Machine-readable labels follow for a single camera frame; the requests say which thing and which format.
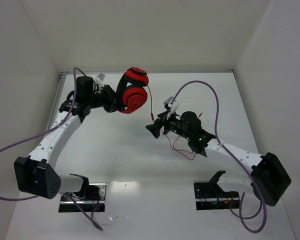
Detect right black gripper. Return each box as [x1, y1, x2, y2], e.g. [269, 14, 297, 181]
[145, 108, 192, 140]

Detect red headphone cable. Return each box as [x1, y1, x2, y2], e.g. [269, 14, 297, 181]
[146, 83, 205, 161]

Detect red black headphones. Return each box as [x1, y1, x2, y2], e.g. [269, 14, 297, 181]
[116, 67, 149, 114]

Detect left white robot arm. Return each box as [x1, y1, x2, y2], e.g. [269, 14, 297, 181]
[14, 73, 116, 199]

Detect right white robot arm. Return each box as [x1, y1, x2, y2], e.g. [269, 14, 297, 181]
[146, 111, 292, 207]

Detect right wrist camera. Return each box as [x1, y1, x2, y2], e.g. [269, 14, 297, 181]
[163, 96, 180, 120]

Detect aluminium table edge rail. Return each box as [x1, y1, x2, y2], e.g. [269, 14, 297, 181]
[31, 69, 235, 183]

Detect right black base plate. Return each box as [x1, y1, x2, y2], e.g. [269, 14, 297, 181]
[193, 181, 240, 211]

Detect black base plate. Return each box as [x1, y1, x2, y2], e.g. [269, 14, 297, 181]
[58, 182, 107, 213]
[193, 181, 240, 211]

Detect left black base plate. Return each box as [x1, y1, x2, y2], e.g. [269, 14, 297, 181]
[58, 182, 107, 213]

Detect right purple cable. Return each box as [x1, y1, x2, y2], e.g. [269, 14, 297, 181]
[171, 80, 267, 234]

